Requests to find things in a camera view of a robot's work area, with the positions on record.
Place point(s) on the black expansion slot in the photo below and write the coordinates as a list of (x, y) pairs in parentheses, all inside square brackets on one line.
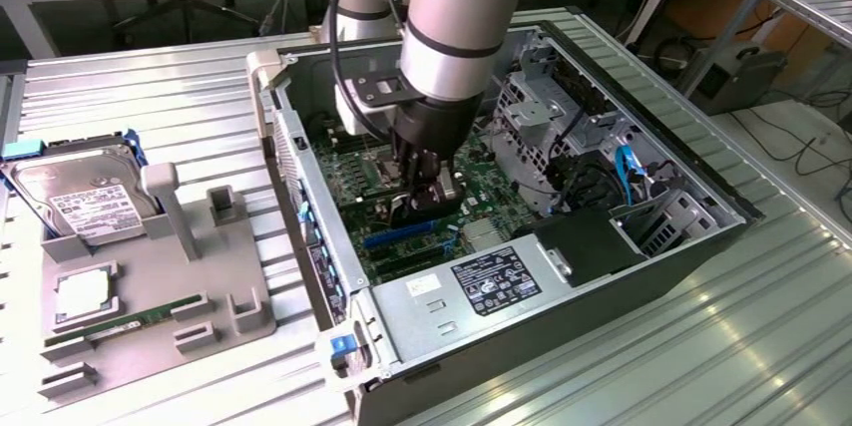
[(405, 254)]

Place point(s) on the green motherboard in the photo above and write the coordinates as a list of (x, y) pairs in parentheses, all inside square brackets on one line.
[(499, 191)]

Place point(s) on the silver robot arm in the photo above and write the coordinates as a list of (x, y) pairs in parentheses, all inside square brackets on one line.
[(459, 22)]

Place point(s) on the black open PC case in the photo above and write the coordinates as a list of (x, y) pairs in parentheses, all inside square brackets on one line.
[(499, 371)]

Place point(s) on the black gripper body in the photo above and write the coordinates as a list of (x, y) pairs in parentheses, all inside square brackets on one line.
[(436, 127)]

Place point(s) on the silver chipset heatsink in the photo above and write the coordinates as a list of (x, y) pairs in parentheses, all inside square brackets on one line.
[(483, 235)]

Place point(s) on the grey power supply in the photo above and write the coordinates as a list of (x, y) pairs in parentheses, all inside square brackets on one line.
[(425, 316)]

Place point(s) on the silver CPU chip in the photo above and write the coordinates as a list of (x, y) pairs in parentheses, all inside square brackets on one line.
[(83, 296)]

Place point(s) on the green RAM stick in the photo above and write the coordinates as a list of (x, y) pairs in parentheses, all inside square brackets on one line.
[(127, 321)]

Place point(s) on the dark grey floor device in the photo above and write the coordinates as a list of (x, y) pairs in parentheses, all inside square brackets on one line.
[(745, 77)]

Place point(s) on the blue expansion slot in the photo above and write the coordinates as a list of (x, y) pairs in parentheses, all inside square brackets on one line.
[(399, 236)]

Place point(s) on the grey metal drive bracket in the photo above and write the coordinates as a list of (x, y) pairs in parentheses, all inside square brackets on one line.
[(665, 226)]

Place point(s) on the black plastic shroud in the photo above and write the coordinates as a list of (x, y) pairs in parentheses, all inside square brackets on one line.
[(585, 246)]

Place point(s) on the metal disk bay cage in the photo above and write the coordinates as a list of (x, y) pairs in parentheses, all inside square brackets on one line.
[(532, 114)]

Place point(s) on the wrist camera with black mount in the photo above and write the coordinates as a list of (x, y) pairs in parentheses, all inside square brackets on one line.
[(352, 112)]

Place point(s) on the grey parts rack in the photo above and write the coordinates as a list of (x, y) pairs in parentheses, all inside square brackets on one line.
[(167, 296)]

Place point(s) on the blue disk caddy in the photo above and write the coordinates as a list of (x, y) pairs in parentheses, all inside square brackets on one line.
[(23, 150)]

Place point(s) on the silver hard disk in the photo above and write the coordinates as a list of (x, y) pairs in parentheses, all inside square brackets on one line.
[(80, 191)]

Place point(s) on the black office chair base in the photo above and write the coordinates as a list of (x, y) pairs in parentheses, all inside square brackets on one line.
[(193, 9)]

